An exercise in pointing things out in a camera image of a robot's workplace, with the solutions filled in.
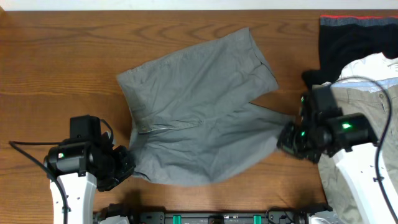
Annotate white shirt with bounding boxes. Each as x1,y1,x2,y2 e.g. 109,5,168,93
333,53,397,92

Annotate grey shorts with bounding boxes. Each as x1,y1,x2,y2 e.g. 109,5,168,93
117,28,292,186

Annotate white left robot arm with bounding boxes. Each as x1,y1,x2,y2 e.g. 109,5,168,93
45,141,135,224

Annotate beige khaki shorts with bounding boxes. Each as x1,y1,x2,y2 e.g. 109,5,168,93
318,86,397,223

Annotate black garment red waistband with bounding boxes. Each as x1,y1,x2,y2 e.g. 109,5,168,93
302,15,397,89

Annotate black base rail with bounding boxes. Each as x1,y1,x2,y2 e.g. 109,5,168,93
93,203,343,224

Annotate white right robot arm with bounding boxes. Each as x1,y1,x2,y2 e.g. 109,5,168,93
277,113,397,223

